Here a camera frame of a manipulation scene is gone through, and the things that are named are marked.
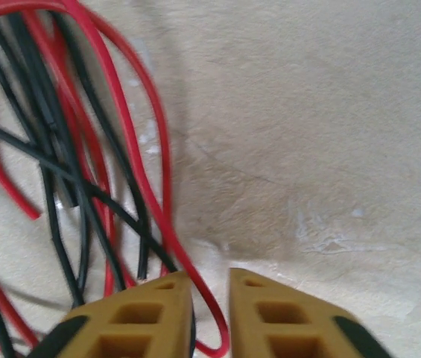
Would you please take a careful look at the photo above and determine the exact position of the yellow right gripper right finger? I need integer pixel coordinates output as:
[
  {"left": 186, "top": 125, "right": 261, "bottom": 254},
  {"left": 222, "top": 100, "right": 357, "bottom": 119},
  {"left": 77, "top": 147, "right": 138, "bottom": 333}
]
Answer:
[{"left": 230, "top": 266, "right": 394, "bottom": 358}]

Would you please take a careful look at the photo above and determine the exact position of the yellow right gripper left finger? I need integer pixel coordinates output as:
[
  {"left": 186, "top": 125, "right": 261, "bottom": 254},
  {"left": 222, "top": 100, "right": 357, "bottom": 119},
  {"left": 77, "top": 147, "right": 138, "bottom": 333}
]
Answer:
[{"left": 33, "top": 270, "right": 196, "bottom": 358}]

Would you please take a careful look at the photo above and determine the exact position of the black cable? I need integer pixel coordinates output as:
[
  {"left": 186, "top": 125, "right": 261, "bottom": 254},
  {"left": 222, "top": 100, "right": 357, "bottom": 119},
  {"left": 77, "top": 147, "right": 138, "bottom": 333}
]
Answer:
[
  {"left": 4, "top": 10, "right": 86, "bottom": 309},
  {"left": 0, "top": 113, "right": 180, "bottom": 273},
  {"left": 48, "top": 10, "right": 151, "bottom": 283}
]

